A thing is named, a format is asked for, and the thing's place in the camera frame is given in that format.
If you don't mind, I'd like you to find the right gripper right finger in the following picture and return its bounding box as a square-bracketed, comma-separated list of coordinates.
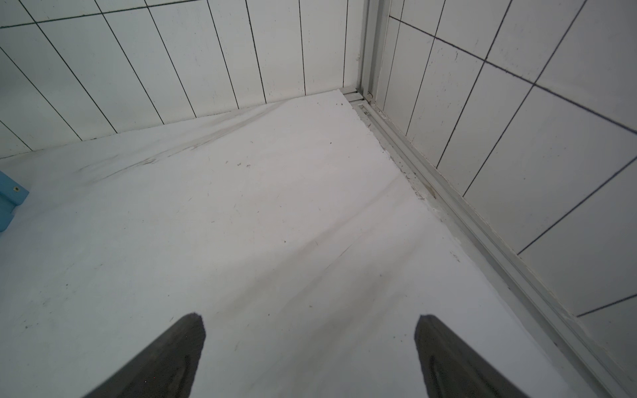
[414, 315, 526, 397]

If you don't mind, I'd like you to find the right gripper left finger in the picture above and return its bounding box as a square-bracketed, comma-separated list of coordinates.
[86, 313, 206, 397]

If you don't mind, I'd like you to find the white blue two-tier shelf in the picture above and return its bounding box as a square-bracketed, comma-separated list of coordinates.
[0, 172, 29, 232]

